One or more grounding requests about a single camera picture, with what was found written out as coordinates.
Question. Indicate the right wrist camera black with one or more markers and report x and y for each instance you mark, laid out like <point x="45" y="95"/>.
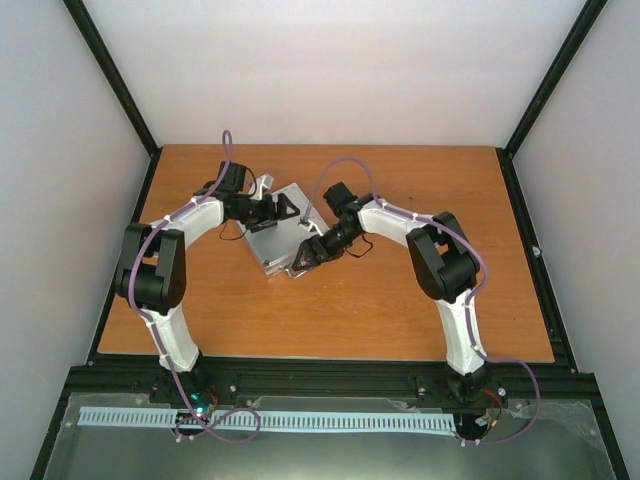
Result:
<point x="313" y="224"/>

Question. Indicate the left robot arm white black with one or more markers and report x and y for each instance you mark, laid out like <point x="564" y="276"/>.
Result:
<point x="151" y="271"/>

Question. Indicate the light blue cable duct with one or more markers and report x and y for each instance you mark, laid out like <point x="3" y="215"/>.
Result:
<point x="272" y="421"/>

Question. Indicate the black aluminium frame rail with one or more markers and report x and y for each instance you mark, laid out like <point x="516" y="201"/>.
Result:
<point x="236" y="380"/>

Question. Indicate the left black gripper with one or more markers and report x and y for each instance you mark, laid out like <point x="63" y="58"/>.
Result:
<point x="281" y="212"/>

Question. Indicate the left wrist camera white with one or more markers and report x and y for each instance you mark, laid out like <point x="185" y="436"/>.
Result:
<point x="262" y="184"/>

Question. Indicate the aluminium poker case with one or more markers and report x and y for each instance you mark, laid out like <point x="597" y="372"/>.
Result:
<point x="274" y="249"/>

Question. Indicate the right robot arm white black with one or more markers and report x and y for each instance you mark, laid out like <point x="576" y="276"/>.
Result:
<point x="444" y="264"/>

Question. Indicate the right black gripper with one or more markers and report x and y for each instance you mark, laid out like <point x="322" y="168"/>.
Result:
<point x="308" y="246"/>

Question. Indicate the green lit circuit board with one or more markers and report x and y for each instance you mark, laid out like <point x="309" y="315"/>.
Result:
<point x="205" y="404"/>

